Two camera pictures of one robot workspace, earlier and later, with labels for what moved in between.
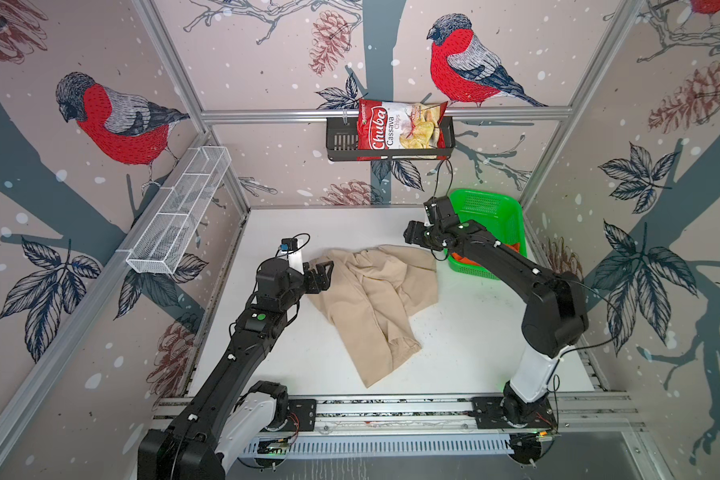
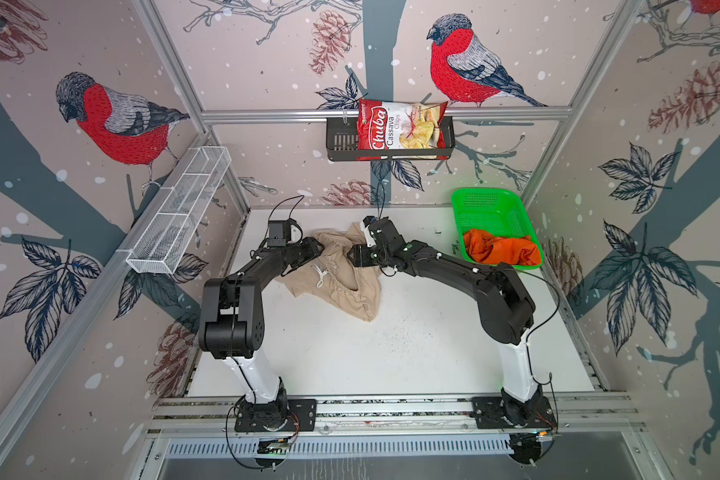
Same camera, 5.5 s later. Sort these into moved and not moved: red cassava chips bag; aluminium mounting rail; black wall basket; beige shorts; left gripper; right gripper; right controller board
Moved: beige shorts; right gripper; left gripper
Not moved: black wall basket; aluminium mounting rail; red cassava chips bag; right controller board
